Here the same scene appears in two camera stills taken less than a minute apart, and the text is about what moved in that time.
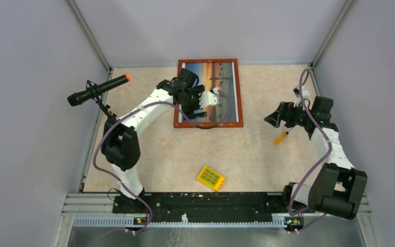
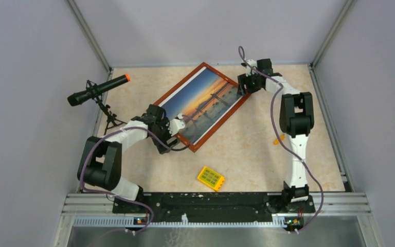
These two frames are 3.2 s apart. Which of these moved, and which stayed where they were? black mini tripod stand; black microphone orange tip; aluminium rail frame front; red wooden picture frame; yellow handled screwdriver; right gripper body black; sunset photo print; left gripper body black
Moved: sunset photo print; right gripper body black; red wooden picture frame; left gripper body black
Stayed: black microphone orange tip; aluminium rail frame front; yellow handled screwdriver; black mini tripod stand
